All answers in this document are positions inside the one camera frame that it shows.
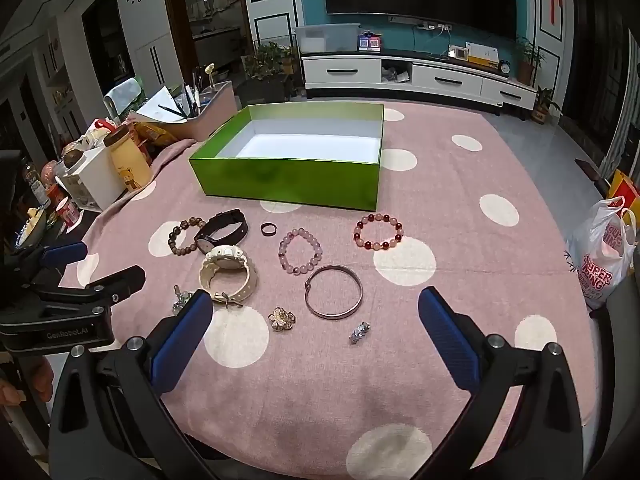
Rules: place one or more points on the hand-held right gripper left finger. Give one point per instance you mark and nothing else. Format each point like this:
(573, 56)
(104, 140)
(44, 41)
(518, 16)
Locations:
(182, 340)

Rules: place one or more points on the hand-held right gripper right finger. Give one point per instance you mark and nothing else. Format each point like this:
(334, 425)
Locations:
(445, 340)

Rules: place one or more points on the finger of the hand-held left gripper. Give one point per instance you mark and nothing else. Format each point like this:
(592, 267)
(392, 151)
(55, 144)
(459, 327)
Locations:
(110, 284)
(62, 253)

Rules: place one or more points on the silver green charm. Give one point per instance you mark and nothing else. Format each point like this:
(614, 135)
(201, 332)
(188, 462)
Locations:
(179, 302)

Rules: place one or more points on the cream wrist watch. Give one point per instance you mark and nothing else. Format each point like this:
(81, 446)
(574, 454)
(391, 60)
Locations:
(220, 256)

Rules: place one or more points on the metal bangle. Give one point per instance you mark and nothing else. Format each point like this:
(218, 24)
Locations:
(307, 294)

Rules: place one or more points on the green cardboard box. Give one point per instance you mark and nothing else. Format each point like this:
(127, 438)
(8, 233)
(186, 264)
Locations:
(280, 180)

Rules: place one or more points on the person's left hand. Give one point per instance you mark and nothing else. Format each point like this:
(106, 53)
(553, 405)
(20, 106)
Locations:
(40, 377)

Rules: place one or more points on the red paper cup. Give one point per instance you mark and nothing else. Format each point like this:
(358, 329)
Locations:
(67, 212)

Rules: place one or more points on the pink polka dot tablecloth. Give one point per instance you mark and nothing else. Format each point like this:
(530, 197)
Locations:
(450, 260)

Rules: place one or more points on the white drawer organizer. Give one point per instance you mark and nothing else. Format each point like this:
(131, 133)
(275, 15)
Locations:
(97, 180)

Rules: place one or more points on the brown round object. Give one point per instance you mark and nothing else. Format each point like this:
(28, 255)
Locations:
(72, 158)

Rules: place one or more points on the yellow bear bottle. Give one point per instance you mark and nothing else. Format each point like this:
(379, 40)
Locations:
(130, 160)

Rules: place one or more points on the orange snack packets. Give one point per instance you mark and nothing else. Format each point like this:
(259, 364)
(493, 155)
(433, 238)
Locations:
(152, 135)

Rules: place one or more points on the grey cloth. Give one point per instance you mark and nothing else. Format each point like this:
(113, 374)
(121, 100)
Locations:
(122, 94)

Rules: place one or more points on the white red plastic bag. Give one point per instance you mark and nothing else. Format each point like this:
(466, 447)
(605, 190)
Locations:
(597, 255)

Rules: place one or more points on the white paper sheet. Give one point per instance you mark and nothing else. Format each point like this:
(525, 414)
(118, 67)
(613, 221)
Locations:
(160, 107)

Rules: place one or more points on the bunch of pens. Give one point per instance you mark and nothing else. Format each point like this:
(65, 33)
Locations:
(192, 97)

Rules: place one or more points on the pink desk organizer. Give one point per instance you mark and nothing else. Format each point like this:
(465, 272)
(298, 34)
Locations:
(215, 110)

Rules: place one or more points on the yellow red paper bag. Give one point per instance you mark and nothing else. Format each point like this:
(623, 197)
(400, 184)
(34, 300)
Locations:
(625, 190)

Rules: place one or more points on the yellow-tipped stick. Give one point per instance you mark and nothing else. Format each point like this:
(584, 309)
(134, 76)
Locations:
(210, 69)

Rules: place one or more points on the small potted plant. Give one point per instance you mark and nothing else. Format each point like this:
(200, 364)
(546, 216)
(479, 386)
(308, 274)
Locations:
(542, 107)

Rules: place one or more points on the leafy plant in black stand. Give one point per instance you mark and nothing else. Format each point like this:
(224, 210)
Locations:
(265, 65)

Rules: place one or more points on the black alarm clock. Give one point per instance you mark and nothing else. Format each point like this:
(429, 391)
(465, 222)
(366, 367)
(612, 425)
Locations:
(504, 67)

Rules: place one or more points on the white tv cabinet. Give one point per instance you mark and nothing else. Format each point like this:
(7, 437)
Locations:
(340, 72)

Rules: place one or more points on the yellow white box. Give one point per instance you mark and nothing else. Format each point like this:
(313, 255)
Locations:
(482, 55)

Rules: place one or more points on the small white device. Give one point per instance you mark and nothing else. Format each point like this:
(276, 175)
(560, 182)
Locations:
(457, 52)

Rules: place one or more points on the tall potted plant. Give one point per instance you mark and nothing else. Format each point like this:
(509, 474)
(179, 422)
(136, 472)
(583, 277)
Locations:
(526, 62)

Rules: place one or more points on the small colourful cube box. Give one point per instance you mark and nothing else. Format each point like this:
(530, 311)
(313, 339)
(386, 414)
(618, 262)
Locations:
(370, 41)

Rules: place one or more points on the clear storage box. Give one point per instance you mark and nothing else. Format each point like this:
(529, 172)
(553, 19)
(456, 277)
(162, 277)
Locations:
(325, 39)

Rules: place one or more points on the dark door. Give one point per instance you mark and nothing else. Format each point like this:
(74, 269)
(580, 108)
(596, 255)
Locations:
(595, 35)

